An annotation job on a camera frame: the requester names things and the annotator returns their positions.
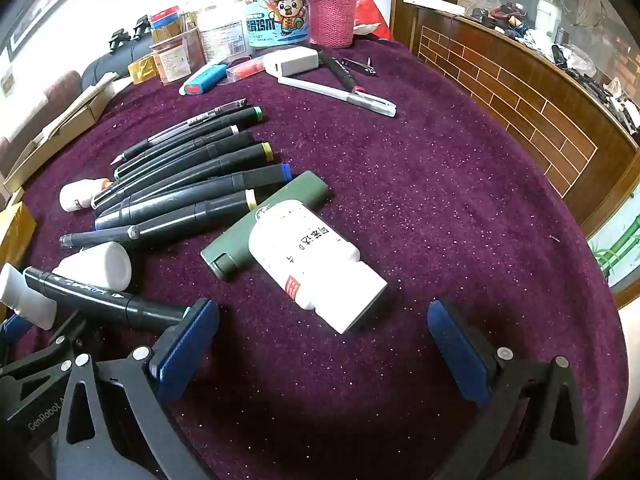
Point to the brown armchair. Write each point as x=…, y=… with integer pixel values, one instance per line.
x=45, y=105

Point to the white red-label pill bottle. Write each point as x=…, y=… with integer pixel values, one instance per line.
x=315, y=265

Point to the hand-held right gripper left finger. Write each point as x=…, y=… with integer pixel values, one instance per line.
x=187, y=345

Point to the brown cardboard box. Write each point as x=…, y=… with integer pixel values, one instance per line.
x=55, y=145

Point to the purple velvet tablecloth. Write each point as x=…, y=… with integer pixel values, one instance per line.
x=400, y=185

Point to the black leather sofa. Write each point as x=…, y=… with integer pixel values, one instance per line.
x=110, y=67

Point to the pink knit-sleeved bottle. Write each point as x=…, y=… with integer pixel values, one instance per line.
x=331, y=15

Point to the long white box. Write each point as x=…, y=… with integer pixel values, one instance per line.
x=432, y=3

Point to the row of black markers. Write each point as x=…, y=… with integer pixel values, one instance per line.
x=190, y=195

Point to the clear case red contents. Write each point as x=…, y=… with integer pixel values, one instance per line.
x=245, y=70

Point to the framed wall painting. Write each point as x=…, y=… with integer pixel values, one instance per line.
x=45, y=0

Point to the clear jar orange label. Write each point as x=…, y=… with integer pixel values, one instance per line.
x=175, y=60

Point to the gold tray box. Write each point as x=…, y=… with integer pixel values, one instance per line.
x=15, y=230

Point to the small white plastic bottle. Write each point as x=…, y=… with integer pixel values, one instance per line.
x=22, y=295
x=97, y=266

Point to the gold tape roll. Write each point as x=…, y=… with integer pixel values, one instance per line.
x=142, y=70

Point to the toothpick jar blue red lid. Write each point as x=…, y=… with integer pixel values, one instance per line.
x=165, y=25

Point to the white labelled jar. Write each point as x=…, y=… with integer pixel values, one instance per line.
x=222, y=35

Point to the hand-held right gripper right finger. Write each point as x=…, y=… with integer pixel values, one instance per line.
x=457, y=347

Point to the olive green lighter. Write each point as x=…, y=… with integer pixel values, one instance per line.
x=295, y=195

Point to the blue cartoon canister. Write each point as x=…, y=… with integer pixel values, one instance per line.
x=275, y=10

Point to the white charger adapter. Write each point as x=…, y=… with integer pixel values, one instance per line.
x=290, y=60

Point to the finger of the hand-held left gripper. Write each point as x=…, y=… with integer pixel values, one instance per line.
x=12, y=327

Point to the white bottle orange cap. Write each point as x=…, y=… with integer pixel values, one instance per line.
x=77, y=195

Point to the black clamp device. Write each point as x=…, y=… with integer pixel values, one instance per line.
x=119, y=41
x=141, y=27

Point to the black gel pen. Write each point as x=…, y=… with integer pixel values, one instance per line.
x=185, y=125

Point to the red bag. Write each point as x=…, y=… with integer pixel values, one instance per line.
x=372, y=15

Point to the black white-printed marker pen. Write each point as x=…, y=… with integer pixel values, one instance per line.
x=100, y=300

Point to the white utility knife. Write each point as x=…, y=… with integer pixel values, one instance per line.
x=340, y=94

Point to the stack of papers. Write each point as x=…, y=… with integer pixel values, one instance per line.
x=80, y=105

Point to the wooden brick-pattern counter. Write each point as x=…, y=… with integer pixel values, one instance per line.
x=525, y=100

